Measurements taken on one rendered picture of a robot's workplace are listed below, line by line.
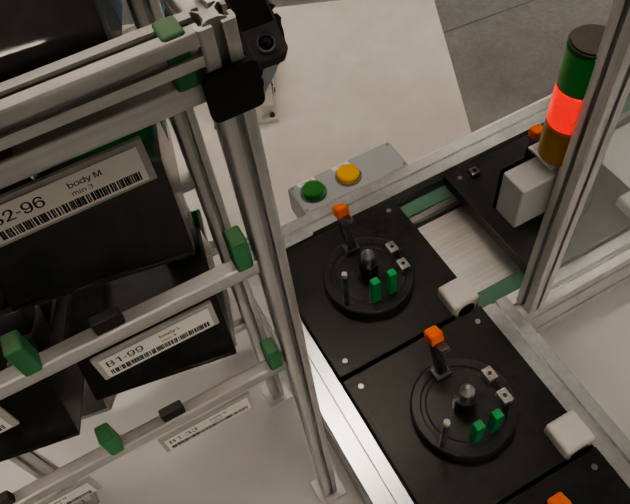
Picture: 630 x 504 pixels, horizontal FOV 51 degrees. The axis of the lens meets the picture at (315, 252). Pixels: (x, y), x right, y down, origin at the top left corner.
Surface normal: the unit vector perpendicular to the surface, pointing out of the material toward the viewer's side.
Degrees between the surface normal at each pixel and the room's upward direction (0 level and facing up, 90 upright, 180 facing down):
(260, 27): 32
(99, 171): 90
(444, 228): 0
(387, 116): 0
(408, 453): 0
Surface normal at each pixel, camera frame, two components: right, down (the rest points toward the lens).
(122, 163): 0.47, 0.70
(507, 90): -0.09, -0.57
